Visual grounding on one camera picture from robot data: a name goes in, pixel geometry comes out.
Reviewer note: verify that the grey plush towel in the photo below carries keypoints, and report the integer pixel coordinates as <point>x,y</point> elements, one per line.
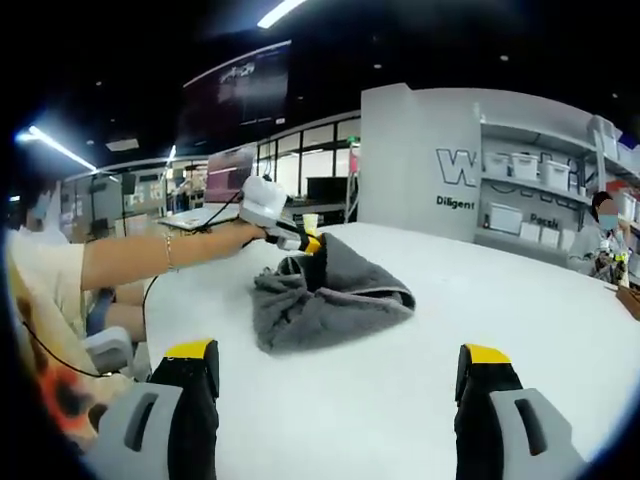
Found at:
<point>325,300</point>

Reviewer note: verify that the person's left hand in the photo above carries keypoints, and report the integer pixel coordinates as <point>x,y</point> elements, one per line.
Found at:
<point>247,235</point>

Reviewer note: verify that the white paper cup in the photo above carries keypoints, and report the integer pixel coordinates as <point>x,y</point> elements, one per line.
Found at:
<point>310,222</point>

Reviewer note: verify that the pink-lit display screen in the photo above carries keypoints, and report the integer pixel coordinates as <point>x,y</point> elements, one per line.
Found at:
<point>230,175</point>

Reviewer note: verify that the black monitor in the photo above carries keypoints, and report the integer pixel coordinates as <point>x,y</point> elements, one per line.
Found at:
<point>325,189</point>

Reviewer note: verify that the metal ladder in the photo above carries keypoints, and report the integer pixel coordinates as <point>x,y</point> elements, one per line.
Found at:
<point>352,200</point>

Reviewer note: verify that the pink cloth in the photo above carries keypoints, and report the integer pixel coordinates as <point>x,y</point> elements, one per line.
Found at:
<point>354,157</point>

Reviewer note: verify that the ceiling light strip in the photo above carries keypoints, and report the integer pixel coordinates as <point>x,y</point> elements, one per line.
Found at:
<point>280,12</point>
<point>60,147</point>
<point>171,152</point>

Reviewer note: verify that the white chair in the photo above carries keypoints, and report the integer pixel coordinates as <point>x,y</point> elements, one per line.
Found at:
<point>107,350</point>

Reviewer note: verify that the person's leg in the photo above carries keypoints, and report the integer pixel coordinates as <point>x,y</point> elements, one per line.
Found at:
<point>125,310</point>

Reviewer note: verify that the operator in patterned shirt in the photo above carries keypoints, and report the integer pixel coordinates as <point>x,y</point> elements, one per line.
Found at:
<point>45,300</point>

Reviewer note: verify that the wooden tray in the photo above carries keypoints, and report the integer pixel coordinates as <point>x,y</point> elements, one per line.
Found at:
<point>631,302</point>

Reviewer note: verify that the grey metal storage shelf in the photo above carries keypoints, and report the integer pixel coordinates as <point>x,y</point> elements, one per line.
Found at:
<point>530,186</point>

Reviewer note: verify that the group of white storage bins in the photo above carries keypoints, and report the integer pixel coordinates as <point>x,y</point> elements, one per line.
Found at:
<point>555,175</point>

